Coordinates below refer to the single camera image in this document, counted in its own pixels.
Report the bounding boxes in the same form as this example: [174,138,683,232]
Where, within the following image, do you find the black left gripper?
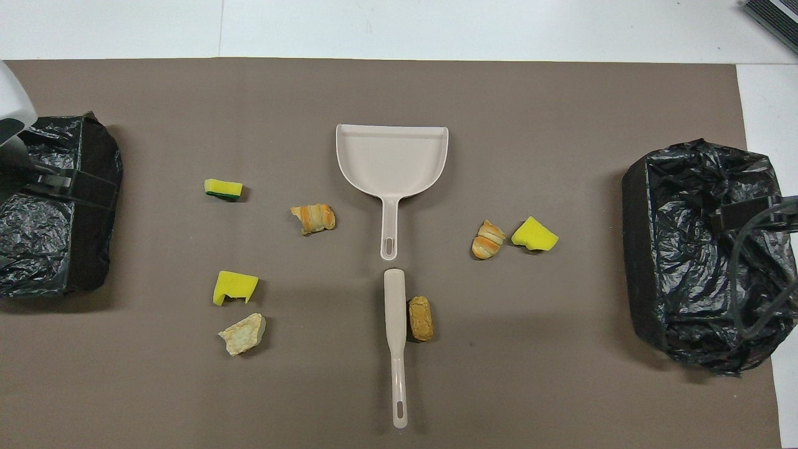
[0,118,120,208]

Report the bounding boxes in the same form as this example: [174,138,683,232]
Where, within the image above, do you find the yellow green sponge piece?
[204,178,244,202]

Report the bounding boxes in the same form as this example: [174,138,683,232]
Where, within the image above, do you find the notched yellow sponge piece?
[213,270,259,306]

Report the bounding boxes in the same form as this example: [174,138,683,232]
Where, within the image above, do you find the pale bread chunk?
[218,312,267,357]

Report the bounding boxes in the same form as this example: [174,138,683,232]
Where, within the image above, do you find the yellow sponge wedge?
[511,216,559,252]

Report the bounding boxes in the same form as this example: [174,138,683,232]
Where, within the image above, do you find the striped croissant piece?
[471,220,507,261]
[290,203,336,236]

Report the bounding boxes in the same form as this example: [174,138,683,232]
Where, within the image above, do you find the beige plastic dustpan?
[335,123,449,261]

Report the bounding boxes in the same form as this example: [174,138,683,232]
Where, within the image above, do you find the beige hand brush black bristles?
[383,268,409,430]

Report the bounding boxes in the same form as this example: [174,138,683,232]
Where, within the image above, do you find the black bag lined bin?
[0,112,124,298]
[622,138,798,377]

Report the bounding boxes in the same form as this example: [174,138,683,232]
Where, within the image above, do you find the grey ribbed object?
[741,0,798,56]

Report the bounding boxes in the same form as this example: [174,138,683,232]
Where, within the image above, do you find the brown paper table mat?
[0,58,783,449]

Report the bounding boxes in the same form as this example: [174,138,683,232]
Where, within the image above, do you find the brown peanut shaped bread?
[408,296,434,342]

